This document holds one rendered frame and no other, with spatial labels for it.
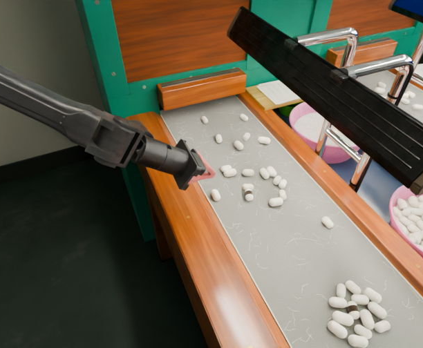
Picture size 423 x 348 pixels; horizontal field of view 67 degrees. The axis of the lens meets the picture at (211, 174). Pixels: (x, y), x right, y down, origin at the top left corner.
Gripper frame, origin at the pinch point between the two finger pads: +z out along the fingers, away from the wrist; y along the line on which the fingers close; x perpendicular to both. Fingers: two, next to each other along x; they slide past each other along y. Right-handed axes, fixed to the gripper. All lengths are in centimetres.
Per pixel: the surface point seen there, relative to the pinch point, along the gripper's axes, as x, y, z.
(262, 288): 8.5, -24.1, 9.1
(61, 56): 34, 126, -12
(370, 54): -51, 41, 67
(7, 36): 36, 124, -35
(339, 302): -0.4, -33.0, 17.2
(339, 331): 1.8, -37.4, 14.5
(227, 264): 9.8, -17.5, 3.5
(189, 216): 11.8, -2.2, 0.9
